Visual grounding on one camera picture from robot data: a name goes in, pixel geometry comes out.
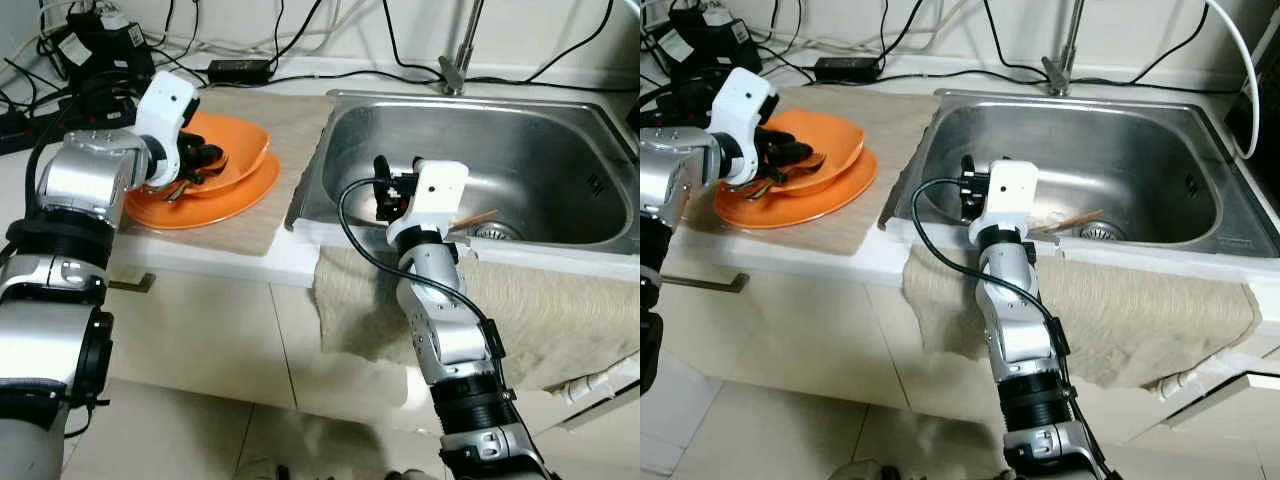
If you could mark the orange bowl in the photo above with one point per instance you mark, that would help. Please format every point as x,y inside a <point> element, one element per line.
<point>240,140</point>
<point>835,135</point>

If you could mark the gold spoon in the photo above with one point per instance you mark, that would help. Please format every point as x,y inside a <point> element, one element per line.
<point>178,193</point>
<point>762,190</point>

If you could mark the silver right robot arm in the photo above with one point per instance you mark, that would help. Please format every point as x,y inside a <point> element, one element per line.
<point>445,320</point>
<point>1020,320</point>

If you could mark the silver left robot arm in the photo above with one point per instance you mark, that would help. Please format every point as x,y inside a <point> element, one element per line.
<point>680,175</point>
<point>85,175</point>

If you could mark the black power adapter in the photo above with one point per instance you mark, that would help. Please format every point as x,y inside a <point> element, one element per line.
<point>845,69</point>
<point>238,71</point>

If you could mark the sink drain strainer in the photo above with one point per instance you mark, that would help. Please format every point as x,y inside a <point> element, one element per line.
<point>497,232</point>
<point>1100,232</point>

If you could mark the chrome faucet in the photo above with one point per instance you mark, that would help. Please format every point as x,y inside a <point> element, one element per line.
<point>455,72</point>
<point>1057,72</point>

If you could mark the black charger box white labels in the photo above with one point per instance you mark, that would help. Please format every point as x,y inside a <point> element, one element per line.
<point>705,45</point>
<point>100,50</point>

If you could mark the stainless steel sink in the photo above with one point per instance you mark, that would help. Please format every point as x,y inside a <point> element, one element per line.
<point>1140,150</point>
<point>540,150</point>

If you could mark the black power strip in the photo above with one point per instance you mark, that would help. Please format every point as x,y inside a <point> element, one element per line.
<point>20,125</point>

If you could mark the large beige towel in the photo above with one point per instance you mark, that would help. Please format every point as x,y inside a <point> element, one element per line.
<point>560,320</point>
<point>1160,320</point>

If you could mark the grey robot right foot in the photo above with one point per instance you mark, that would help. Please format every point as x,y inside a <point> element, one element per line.
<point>410,474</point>

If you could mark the white flexible tube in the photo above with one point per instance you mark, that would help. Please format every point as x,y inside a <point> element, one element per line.
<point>1256,100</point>

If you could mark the black appliance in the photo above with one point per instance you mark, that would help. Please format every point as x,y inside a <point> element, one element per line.
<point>1268,110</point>

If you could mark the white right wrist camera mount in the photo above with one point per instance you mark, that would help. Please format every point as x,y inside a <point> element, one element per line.
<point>1010,195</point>
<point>440,195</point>

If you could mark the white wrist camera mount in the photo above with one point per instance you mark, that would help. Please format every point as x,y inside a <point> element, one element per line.
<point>745,100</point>
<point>165,105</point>
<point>440,195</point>
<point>1010,195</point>

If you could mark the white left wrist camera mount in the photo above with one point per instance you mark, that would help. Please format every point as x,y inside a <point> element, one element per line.
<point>745,100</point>
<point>165,105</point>

